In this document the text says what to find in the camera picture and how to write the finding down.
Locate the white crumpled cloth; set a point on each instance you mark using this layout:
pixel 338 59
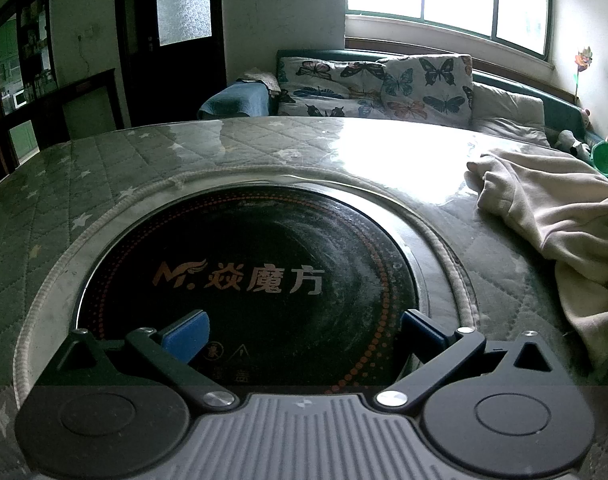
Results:
pixel 259 79

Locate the cream sweatshirt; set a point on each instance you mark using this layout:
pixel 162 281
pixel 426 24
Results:
pixel 559 210

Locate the green quilted star tablecloth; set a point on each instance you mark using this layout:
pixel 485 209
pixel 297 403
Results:
pixel 83 185

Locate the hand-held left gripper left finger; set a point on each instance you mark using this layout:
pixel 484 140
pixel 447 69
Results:
pixel 186 336

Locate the white microwave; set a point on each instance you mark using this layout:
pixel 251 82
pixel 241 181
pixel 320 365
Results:
pixel 19 99

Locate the blue cloth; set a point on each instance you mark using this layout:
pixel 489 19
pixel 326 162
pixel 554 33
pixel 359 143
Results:
pixel 233 100

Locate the round black induction cooktop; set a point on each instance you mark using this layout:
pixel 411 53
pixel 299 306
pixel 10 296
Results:
pixel 264 240

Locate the dark wooden shelf cabinet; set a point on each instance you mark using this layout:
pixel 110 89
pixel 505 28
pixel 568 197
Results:
pixel 33 25

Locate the green plastic bucket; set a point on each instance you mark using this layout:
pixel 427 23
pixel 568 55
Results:
pixel 606 157

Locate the beige cushion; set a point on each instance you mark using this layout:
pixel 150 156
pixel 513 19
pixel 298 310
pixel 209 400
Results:
pixel 504 110

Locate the butterfly print pillow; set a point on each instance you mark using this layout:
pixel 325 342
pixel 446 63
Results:
pixel 424 85
pixel 324 85

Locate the colourful pinwheel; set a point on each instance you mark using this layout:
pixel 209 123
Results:
pixel 583 57

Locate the dark door with frosted glass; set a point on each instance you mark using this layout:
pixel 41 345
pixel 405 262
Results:
pixel 183 75

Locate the white grey plush toy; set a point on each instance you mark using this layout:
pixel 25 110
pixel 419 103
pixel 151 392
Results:
pixel 566 137

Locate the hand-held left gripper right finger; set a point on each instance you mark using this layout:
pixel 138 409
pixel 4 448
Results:
pixel 420 329

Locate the teal sofa bench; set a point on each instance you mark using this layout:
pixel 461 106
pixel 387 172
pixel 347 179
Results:
pixel 559 105

